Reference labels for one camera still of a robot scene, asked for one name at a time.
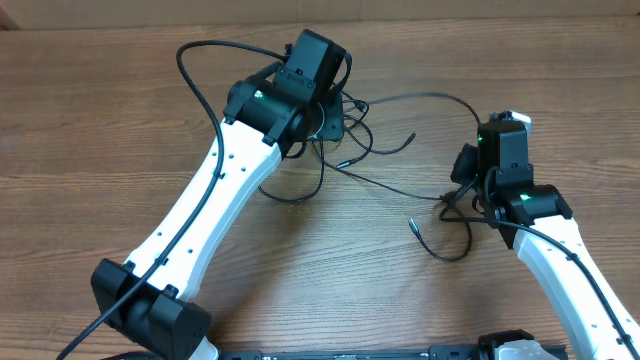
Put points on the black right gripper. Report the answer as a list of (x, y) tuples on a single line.
[(461, 173)]

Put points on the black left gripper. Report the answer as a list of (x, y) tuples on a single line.
[(335, 123)]

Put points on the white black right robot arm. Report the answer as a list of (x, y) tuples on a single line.
[(537, 223)]

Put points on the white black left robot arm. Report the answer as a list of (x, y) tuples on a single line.
[(148, 297)]

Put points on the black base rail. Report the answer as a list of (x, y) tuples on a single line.
[(513, 344)]

